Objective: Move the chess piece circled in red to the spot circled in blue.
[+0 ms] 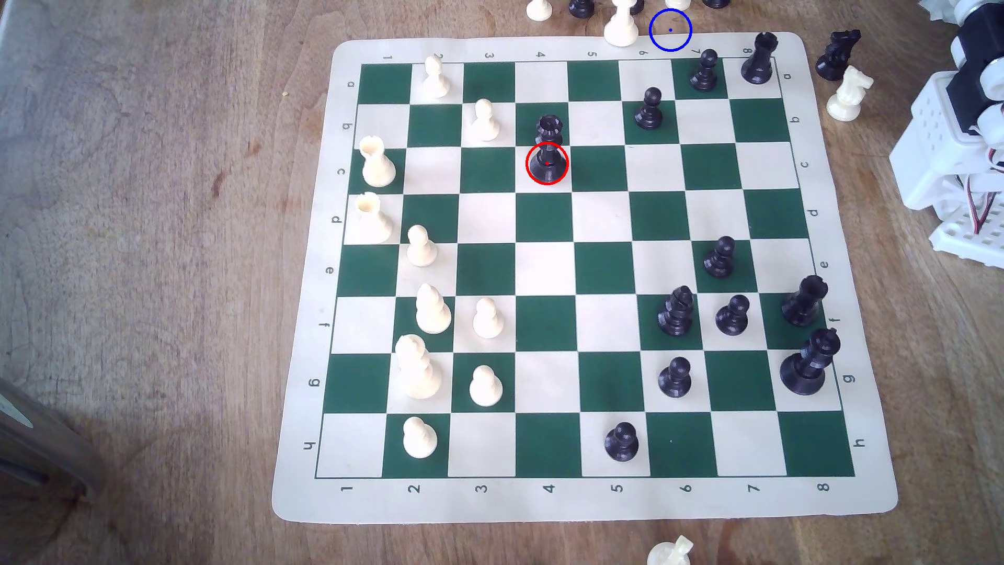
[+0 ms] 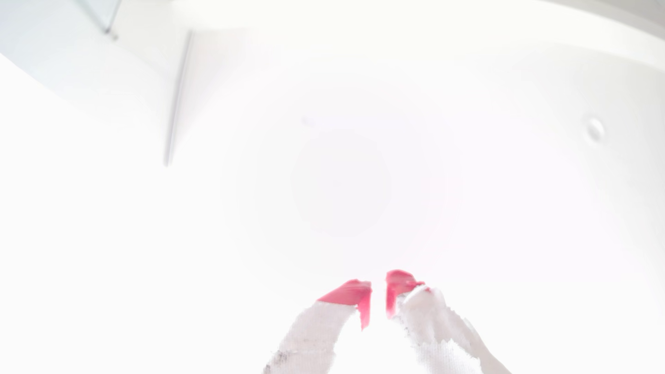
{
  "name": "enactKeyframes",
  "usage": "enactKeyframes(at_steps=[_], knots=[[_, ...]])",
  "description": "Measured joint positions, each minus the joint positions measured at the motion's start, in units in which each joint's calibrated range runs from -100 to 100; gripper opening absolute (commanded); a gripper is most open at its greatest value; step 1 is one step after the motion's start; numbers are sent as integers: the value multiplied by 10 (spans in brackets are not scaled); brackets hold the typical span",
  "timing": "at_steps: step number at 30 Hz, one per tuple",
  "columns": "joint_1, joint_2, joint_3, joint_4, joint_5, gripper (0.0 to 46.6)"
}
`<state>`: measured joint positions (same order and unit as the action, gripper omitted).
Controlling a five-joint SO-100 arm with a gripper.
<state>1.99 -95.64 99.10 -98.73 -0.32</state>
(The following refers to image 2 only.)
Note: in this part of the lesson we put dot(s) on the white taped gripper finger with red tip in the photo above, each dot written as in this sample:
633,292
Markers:
436,332
317,332

